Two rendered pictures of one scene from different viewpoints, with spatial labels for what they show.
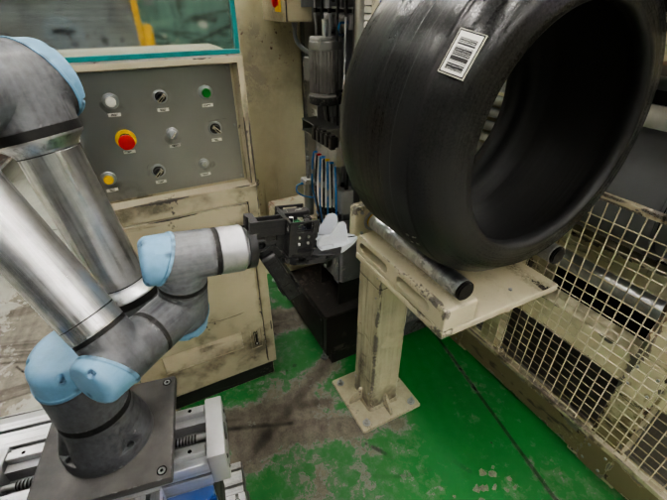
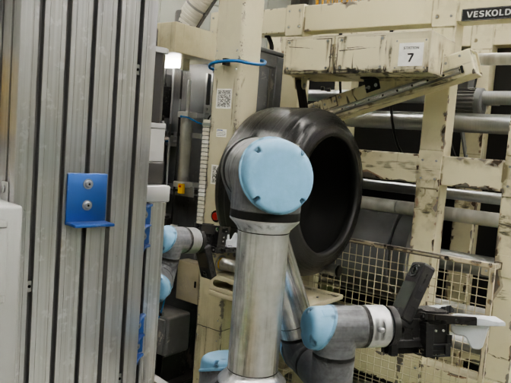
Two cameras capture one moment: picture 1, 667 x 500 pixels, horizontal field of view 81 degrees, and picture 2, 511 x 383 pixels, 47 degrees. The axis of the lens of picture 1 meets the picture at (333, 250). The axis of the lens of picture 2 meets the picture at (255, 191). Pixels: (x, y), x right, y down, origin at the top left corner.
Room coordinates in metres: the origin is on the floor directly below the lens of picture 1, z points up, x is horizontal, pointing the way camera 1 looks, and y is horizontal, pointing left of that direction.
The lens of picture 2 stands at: (-1.04, 0.72, 1.35)
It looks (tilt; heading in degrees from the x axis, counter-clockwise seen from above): 5 degrees down; 334
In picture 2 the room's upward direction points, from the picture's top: 4 degrees clockwise
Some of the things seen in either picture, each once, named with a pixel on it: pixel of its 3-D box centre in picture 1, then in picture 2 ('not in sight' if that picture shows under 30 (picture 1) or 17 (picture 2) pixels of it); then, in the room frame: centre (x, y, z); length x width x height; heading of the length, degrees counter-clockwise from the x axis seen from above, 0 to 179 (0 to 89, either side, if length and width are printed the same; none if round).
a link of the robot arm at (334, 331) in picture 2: not in sight; (334, 328); (-0.20, 0.14, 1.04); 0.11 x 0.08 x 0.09; 81
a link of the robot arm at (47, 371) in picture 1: (81, 372); not in sight; (0.43, 0.41, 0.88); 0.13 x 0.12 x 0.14; 158
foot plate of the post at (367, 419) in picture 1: (374, 391); not in sight; (1.06, -0.17, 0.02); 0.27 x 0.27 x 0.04; 27
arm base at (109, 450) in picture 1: (100, 419); not in sight; (0.42, 0.41, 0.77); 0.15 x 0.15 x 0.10
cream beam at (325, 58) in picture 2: not in sight; (366, 58); (0.86, -0.63, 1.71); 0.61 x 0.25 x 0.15; 27
